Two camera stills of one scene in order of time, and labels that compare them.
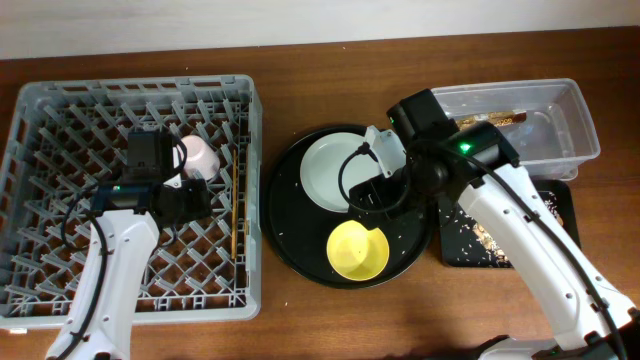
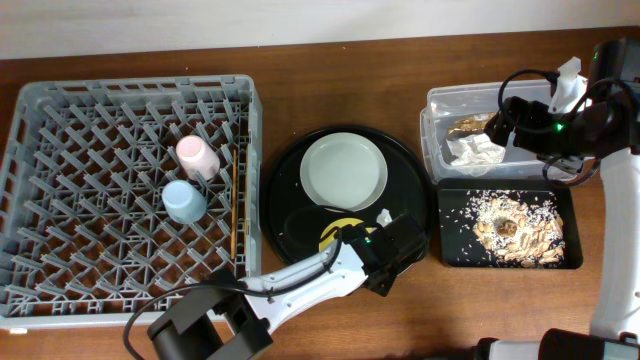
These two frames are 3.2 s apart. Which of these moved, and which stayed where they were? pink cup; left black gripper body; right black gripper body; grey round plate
Moved: right black gripper body; left black gripper body
Stayed: grey round plate; pink cup
